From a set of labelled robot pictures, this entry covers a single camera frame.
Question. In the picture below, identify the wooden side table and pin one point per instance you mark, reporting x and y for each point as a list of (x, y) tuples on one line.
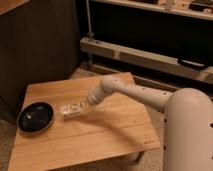
[(116, 127)]

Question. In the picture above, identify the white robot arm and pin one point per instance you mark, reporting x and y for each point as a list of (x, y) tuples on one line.
[(188, 128)]

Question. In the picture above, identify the metal pole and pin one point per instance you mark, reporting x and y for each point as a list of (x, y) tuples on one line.
[(90, 34)]

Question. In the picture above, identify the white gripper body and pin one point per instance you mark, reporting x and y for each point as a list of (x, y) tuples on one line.
[(96, 95)]

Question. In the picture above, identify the black handle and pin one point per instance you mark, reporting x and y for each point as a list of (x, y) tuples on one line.
[(192, 65)]

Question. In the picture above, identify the wooden shelf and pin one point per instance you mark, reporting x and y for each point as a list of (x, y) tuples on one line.
[(167, 8)]

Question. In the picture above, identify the long wooden beam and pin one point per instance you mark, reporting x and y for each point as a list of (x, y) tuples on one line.
[(144, 59)]

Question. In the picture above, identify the black ceramic bowl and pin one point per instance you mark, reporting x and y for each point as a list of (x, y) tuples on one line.
[(35, 118)]

